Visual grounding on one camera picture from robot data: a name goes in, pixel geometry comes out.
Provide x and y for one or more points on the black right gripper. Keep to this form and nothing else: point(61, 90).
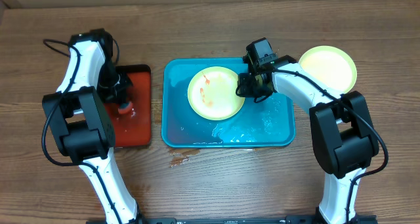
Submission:
point(249, 92)

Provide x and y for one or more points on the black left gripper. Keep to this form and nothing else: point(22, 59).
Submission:
point(109, 98)

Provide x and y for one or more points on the green and pink sponge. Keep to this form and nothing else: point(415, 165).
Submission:
point(125, 108)

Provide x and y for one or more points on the yellow-green plate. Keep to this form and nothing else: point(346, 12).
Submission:
point(212, 93)
point(330, 65)

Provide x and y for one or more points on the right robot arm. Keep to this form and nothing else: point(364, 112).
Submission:
point(344, 140)

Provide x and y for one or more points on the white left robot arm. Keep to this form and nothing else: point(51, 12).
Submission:
point(78, 130)

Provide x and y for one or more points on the blue plastic tray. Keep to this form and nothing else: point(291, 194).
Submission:
point(268, 123)

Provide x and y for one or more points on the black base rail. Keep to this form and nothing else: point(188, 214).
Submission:
point(291, 219)

